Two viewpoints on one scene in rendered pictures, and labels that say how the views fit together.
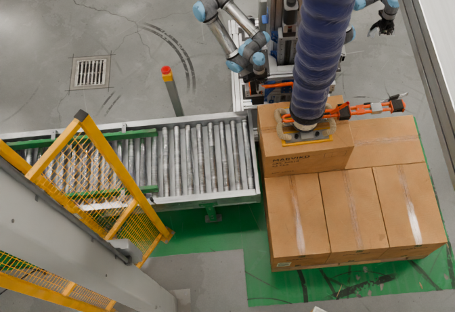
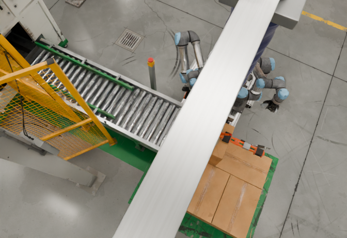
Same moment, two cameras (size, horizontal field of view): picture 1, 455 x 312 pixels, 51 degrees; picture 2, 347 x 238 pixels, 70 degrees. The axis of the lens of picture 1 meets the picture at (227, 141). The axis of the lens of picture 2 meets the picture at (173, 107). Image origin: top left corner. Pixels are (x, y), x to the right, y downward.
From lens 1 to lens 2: 0.80 m
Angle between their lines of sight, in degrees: 9
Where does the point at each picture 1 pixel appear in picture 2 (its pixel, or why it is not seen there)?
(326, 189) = not seen: hidden behind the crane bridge
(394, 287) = not seen: outside the picture
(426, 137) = (278, 173)
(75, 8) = (142, 4)
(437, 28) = (158, 170)
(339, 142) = (215, 152)
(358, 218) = (204, 197)
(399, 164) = (246, 181)
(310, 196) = not seen: hidden behind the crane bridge
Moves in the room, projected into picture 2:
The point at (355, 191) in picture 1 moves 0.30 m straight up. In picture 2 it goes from (212, 181) to (217, 178)
